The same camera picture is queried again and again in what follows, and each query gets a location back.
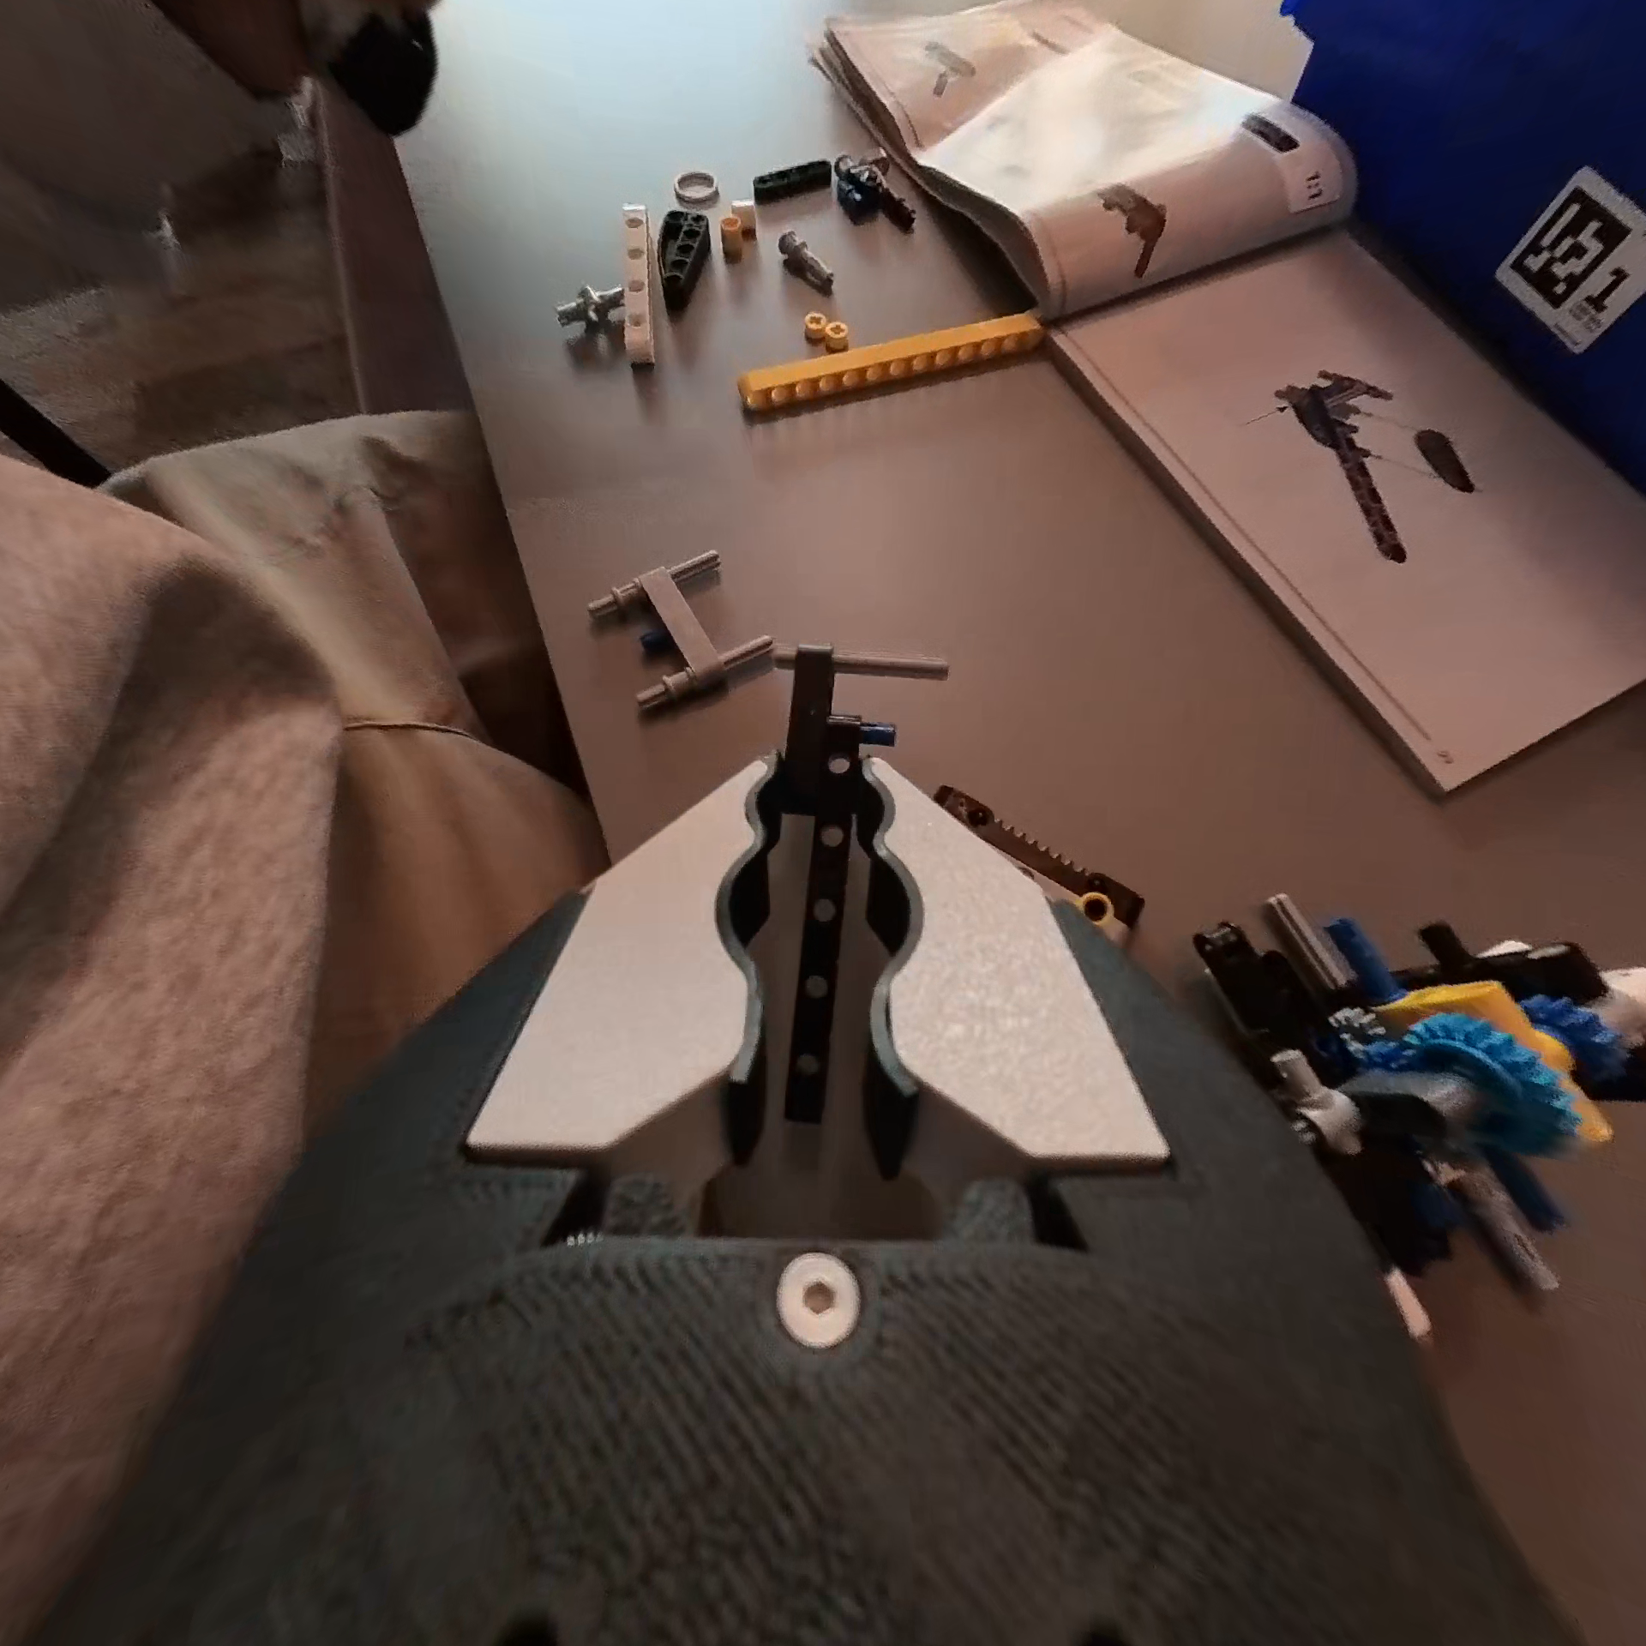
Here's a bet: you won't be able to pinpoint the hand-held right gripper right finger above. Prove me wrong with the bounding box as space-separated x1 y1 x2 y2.
866 756 1176 1177

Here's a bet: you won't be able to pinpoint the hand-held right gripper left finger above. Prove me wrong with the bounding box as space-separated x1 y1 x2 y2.
465 756 776 1166

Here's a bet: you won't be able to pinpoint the person's grey clothing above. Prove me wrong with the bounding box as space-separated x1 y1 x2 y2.
0 408 610 1646

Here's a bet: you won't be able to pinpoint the grey lego axle frame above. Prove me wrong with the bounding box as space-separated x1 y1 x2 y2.
587 550 778 711

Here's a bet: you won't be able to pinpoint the black curved lego piece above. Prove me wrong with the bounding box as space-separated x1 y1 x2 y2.
657 205 713 312

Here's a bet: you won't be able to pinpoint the pile of coloured lego pieces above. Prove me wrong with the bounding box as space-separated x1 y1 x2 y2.
1192 890 1646 1345

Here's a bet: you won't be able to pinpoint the open lego instruction booklet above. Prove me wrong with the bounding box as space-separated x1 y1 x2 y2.
809 0 1362 324

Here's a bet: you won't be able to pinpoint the flat lego instruction booklet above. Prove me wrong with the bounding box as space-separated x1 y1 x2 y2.
1045 242 1646 797

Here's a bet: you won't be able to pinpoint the black lego beam with axle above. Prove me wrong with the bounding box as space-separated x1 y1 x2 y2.
774 642 952 1123

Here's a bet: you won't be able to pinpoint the black lego gear rack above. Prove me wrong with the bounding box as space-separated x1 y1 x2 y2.
930 781 1149 951

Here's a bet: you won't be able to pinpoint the white lego beam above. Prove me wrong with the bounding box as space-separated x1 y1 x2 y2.
620 203 659 369

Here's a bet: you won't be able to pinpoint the blue bin with square tag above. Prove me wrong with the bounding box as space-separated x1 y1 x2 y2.
1280 0 1646 492

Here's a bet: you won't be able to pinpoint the long yellow lego beam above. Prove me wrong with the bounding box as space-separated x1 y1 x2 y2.
737 310 1047 416

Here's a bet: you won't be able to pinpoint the blue and black lego pins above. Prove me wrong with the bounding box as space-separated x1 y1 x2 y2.
834 148 920 234

